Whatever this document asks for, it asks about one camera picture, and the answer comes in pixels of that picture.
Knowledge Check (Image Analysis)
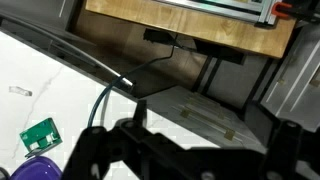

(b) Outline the purple plastic bowl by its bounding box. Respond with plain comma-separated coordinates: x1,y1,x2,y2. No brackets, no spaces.
9,156,62,180

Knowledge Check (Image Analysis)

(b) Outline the dark blue cable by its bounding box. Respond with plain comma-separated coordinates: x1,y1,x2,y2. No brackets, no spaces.
87,44,177,129

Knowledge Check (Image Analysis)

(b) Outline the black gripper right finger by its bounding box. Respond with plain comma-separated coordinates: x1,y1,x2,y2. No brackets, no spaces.
259,120,320,180

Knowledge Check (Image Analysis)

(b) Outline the wooden platform board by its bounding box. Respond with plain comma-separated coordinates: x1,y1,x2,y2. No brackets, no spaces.
85,0,296,58

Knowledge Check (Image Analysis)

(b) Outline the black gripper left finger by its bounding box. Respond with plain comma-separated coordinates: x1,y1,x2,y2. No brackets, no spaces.
61,100,147,180

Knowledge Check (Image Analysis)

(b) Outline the orange black clamp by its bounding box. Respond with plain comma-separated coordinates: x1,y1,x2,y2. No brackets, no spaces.
271,2,320,22

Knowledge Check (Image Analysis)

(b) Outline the small white object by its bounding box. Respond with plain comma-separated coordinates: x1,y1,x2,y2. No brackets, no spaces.
9,86,33,97

